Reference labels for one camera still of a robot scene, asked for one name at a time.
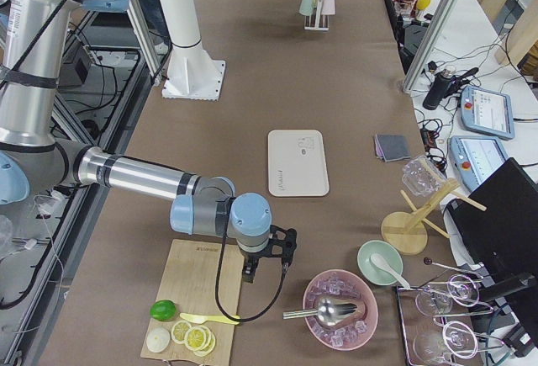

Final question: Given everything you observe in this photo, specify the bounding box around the wine glass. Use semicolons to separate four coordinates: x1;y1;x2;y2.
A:
413;321;478;365
415;274;479;316

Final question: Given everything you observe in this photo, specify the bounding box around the black water bottle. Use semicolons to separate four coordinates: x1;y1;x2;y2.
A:
422;66;456;110

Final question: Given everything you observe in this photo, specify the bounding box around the white ceramic spoon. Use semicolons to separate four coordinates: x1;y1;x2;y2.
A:
370;252;411;289

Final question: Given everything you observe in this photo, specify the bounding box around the black laptop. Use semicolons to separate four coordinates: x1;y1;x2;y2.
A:
448;158;537;335

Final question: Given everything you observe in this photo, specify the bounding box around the lower teach pendant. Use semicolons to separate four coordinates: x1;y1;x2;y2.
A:
449;135;509;192

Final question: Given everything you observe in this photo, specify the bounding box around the clear glass mug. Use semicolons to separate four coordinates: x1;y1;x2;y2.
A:
402;155;446;197

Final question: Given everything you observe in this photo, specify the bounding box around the black wire glass rack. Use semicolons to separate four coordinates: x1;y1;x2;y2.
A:
395;270;514;365

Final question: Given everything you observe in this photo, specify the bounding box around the lower wine glass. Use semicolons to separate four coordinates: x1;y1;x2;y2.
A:
413;321;478;365

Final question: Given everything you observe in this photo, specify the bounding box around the wooden cup tree stand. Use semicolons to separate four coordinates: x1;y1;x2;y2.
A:
381;178;487;255

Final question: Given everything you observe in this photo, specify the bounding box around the cream rabbit tray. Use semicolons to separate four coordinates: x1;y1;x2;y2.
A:
268;130;330;197

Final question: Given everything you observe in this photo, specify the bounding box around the bamboo cutting board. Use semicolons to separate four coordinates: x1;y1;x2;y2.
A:
140;239;244;365

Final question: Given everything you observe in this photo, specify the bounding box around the upper wine glass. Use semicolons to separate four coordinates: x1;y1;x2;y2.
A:
415;274;479;316

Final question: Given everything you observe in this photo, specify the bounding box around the green plastic cup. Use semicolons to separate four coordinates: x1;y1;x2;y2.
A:
298;0;316;17

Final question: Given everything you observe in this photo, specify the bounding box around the upper teach pendant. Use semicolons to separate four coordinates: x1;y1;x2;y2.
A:
461;85;515;140

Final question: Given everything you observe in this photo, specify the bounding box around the pink plastic cup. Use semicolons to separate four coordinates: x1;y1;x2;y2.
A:
321;0;335;16

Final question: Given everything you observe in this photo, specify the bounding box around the green lime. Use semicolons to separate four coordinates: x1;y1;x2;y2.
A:
150;300;177;322

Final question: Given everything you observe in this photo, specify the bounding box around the teach pendant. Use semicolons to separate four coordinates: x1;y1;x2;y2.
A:
449;135;509;192
461;85;515;140

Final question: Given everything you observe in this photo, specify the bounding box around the lemon slice right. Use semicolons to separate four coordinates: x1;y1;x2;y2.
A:
193;334;216;357

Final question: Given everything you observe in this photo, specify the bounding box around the purple folded cloth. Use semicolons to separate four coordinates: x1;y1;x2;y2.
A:
374;137;384;159

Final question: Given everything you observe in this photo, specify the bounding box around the lemon slice left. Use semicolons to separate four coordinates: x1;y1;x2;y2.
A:
170;320;192;345

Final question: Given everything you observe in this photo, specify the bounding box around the metal ice scoop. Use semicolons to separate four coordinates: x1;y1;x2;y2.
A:
282;295;367;328

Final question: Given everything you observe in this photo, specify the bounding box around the pink bowl of ice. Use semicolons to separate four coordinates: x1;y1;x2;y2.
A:
303;269;378;351

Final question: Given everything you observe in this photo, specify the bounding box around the white pedestal column base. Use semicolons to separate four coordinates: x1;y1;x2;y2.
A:
160;0;225;101

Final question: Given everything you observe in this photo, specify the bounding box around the white wire cup rack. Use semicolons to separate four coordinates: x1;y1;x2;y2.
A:
303;0;329;31

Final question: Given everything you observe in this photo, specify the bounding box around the green ceramic bowl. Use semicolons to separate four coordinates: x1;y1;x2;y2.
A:
356;240;404;287

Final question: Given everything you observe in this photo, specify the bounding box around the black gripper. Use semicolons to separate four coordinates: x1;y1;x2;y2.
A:
242;254;259;284

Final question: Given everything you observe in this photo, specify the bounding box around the grey folded cloth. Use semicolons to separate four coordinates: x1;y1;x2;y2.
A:
374;134;411;162

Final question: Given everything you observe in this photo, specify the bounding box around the yellow plastic knife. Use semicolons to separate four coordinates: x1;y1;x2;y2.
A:
179;312;239;325

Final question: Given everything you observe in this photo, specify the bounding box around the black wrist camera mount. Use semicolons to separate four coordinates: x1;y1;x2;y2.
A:
264;225;297;273

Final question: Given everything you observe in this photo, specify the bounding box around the aluminium frame post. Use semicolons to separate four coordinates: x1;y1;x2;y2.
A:
402;0;458;94

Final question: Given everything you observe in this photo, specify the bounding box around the lemon end piece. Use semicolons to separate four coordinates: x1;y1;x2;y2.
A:
145;327;171;353

